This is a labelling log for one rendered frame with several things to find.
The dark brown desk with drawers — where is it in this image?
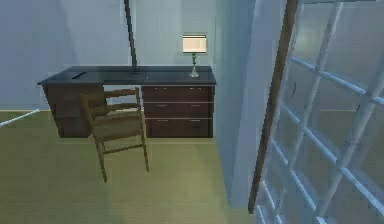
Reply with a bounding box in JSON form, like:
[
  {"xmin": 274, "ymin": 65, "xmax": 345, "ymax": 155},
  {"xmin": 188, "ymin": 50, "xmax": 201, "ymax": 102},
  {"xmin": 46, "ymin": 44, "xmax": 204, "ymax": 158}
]
[{"xmin": 37, "ymin": 64, "xmax": 218, "ymax": 139}]

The table lamp with cream shade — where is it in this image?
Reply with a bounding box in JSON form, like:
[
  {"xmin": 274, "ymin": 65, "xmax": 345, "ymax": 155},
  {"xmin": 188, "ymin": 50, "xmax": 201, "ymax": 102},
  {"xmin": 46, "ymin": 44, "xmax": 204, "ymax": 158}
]
[{"xmin": 181, "ymin": 33, "xmax": 208, "ymax": 79}]

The brown wooden chair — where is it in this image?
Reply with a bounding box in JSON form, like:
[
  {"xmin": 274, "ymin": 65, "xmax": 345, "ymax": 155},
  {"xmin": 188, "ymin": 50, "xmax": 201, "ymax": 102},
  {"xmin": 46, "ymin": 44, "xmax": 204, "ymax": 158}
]
[{"xmin": 79, "ymin": 86, "xmax": 150, "ymax": 184}]

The black slanted pole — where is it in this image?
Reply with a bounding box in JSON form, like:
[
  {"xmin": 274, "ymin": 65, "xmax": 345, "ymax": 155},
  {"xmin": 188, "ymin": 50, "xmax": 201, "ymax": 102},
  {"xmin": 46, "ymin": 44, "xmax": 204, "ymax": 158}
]
[{"xmin": 123, "ymin": 0, "xmax": 140, "ymax": 74}]

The window with white bars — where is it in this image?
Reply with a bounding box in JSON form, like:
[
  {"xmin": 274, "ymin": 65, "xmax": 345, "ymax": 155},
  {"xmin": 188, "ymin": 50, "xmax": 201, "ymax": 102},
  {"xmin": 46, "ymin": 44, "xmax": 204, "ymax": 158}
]
[{"xmin": 247, "ymin": 0, "xmax": 384, "ymax": 224}]

